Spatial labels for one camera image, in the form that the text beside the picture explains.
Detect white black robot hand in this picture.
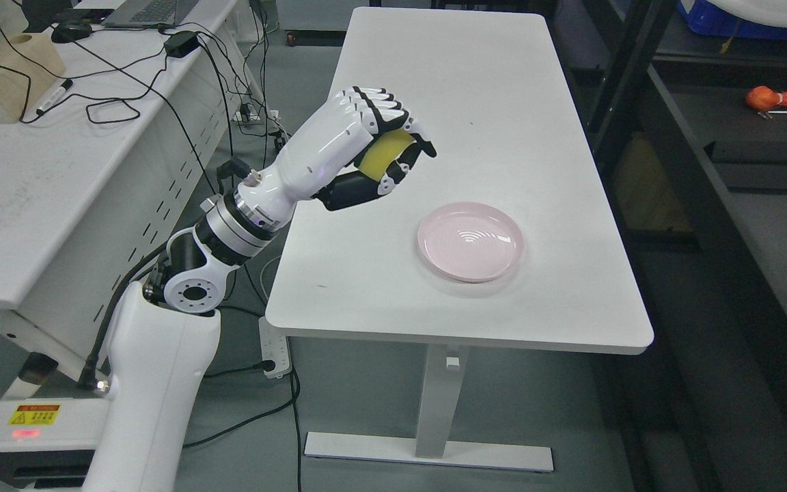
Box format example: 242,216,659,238
237,86,437,215

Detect green yellow sponge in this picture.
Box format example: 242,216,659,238
356,130,415,182

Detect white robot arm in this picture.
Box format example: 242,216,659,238
81,171,297,491

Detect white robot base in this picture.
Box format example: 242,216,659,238
0,398,109,489

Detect orange toy on shelf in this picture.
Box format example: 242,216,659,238
745,86,787,112

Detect pink round plate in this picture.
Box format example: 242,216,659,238
417,202,525,283

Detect white long table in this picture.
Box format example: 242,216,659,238
266,7,654,472

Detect black power adapter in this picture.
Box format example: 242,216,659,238
163,30,200,59

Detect white power strip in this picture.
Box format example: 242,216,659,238
258,317,293,379

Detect grey laptop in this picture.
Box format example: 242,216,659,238
101,1,199,28

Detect white side desk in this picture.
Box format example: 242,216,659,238
0,1,253,396

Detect black marker pen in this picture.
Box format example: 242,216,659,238
35,79,74,116

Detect black computer mouse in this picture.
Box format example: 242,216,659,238
51,20,94,44

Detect black metal rack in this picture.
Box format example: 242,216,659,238
550,1,787,491

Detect blue plastic bin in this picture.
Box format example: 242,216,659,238
676,1,787,41

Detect wooden block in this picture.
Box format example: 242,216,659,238
0,33,66,124

